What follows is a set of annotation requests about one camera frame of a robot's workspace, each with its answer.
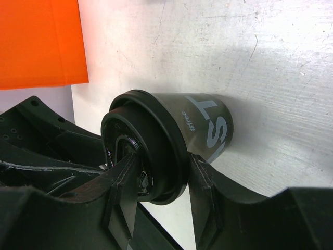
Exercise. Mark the black paper coffee cup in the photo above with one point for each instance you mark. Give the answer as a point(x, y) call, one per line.
point(204, 120)

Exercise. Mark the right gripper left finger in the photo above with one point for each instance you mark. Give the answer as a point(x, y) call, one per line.
point(97, 215)

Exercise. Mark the orange paper bag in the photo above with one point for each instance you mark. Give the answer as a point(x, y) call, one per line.
point(41, 44)

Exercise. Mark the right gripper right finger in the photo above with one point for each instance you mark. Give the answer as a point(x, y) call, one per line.
point(227, 215)

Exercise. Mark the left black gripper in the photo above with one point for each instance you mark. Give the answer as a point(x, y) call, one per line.
point(43, 150)

